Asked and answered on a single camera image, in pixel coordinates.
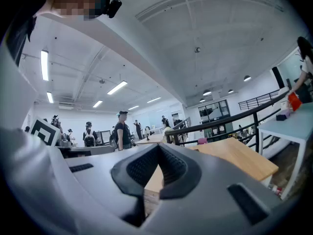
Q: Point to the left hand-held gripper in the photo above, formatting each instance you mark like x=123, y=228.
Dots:
x=44, y=131

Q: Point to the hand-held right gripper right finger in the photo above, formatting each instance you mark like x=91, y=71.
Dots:
x=210, y=204

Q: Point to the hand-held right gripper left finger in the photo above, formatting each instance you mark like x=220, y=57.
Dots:
x=97, y=180

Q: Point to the computer monitor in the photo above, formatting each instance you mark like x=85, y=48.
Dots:
x=104, y=136

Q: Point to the wooden side table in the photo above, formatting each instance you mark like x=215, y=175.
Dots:
x=151, y=139

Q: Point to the pink cloth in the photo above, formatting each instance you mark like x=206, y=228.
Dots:
x=202, y=141

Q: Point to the white and red bottle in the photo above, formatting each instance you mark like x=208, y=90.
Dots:
x=276, y=189

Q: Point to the round ceiling sensor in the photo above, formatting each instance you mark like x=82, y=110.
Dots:
x=197, y=49
x=102, y=81

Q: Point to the black metal railing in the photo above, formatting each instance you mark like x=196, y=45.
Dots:
x=220, y=122

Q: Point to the black framed glass doors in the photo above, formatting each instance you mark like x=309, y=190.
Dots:
x=214, y=110

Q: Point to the ceiling tube lights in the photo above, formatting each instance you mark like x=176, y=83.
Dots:
x=44, y=65

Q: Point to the purple and black box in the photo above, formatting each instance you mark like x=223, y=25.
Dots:
x=282, y=116

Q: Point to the white table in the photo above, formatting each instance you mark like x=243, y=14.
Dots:
x=293, y=126

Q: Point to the distant black balcony railing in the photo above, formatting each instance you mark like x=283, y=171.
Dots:
x=259, y=100

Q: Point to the red box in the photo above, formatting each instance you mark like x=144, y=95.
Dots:
x=294, y=101

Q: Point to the person's black and white shirt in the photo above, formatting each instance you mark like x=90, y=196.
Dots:
x=22, y=33

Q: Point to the black head-mounted camera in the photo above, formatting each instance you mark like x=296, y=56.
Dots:
x=113, y=7

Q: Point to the black wall column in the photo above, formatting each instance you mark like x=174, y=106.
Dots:
x=278, y=77

